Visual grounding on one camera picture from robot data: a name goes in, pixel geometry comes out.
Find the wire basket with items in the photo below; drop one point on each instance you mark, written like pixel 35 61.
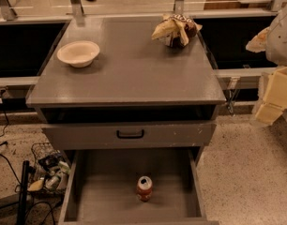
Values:
pixel 50 172

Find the grey top drawer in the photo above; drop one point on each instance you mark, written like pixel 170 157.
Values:
pixel 103 135

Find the crumpled chip bag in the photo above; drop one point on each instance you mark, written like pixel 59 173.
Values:
pixel 176 30

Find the metal rail frame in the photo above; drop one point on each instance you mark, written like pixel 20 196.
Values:
pixel 143 13

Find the grey drawer cabinet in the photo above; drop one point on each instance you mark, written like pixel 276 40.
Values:
pixel 132 125

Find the black stand post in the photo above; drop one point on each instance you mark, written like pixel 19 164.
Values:
pixel 23 194

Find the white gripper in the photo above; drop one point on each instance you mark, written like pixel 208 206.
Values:
pixel 281 39

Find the open grey middle drawer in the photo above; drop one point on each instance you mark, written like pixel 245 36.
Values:
pixel 102 189

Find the black drawer handle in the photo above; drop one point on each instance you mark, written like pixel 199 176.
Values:
pixel 129 135

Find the red coke can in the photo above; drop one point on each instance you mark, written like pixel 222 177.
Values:
pixel 144 188

